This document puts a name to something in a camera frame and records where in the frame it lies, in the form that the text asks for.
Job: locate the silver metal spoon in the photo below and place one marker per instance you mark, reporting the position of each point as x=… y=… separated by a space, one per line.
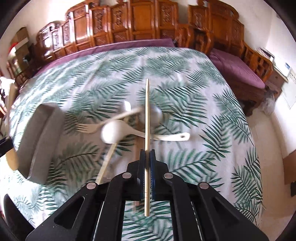
x=156 y=115

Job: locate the cardboard boxes stack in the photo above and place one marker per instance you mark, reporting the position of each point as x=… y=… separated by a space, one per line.
x=19 y=54

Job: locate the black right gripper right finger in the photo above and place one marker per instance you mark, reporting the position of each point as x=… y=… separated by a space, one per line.
x=199 y=212

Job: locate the silver metal fork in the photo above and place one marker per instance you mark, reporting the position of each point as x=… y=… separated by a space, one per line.
x=91 y=128

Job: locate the palm leaf print tablecloth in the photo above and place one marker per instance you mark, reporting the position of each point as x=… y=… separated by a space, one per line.
x=193 y=97

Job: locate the carved wooden bench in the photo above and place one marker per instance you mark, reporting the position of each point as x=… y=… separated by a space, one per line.
x=90 y=24

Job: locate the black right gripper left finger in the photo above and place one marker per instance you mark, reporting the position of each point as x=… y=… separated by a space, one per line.
x=95 y=212

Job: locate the wooden armchair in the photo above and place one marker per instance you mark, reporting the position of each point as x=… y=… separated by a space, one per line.
x=191 y=37

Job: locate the purple bench cushion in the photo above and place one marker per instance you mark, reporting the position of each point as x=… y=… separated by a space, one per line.
x=233 y=68

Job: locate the light beige chopstick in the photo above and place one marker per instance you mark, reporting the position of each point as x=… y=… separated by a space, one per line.
x=147 y=173
x=105 y=163

